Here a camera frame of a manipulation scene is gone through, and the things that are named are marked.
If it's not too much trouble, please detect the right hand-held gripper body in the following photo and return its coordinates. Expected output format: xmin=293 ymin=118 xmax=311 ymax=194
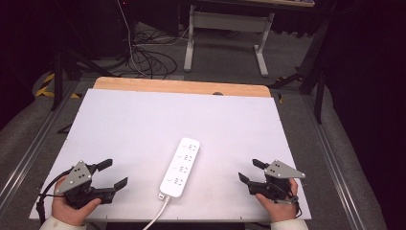
xmin=247 ymin=159 xmax=306 ymax=205

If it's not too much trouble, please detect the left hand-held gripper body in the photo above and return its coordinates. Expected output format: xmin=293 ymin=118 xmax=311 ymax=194
xmin=54 ymin=159 xmax=115 ymax=211

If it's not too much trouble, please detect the person's left hand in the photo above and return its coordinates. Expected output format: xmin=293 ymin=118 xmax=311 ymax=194
xmin=50 ymin=174 xmax=103 ymax=227

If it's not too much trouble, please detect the person's right hand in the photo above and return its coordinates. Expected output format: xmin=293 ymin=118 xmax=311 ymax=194
xmin=255 ymin=177 xmax=301 ymax=224

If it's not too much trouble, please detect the white board cover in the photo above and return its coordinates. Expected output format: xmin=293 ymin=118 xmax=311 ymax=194
xmin=29 ymin=88 xmax=312 ymax=223

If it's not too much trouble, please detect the white power strip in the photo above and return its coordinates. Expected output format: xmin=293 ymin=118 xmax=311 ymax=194
xmin=159 ymin=137 xmax=201 ymax=199

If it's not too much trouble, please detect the black metal stand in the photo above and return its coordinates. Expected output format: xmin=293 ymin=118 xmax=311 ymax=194
xmin=51 ymin=47 xmax=113 ymax=111
xmin=267 ymin=18 xmax=330 ymax=125

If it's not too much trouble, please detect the wooden table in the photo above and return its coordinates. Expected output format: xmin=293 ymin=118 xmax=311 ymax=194
xmin=93 ymin=76 xmax=272 ymax=99

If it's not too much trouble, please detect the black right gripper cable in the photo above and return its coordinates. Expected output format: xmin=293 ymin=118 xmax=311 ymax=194
xmin=281 ymin=182 xmax=304 ymax=220

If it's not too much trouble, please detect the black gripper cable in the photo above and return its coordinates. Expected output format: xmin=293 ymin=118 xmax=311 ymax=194
xmin=35 ymin=168 xmax=74 ymax=225
xmin=281 ymin=182 xmax=304 ymax=220

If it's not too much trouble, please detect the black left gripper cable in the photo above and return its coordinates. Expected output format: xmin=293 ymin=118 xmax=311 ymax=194
xmin=35 ymin=168 xmax=74 ymax=225

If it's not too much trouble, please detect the white power strip cable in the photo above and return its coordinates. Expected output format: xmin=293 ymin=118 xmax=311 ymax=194
xmin=142 ymin=191 xmax=172 ymax=230

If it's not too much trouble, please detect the aluminium floor rail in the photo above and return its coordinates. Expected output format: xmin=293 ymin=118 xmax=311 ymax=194
xmin=302 ymin=95 xmax=379 ymax=230
xmin=0 ymin=80 xmax=80 ymax=206

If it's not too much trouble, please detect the bundle of black floor cables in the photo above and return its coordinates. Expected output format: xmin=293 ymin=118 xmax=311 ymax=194
xmin=125 ymin=28 xmax=178 ymax=80

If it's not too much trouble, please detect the thin white floor cable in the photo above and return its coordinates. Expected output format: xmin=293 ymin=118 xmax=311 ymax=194
xmin=117 ymin=0 xmax=148 ymax=78

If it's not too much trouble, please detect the white metal desk frame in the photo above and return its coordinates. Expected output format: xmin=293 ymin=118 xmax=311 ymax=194
xmin=183 ymin=0 xmax=316 ymax=78

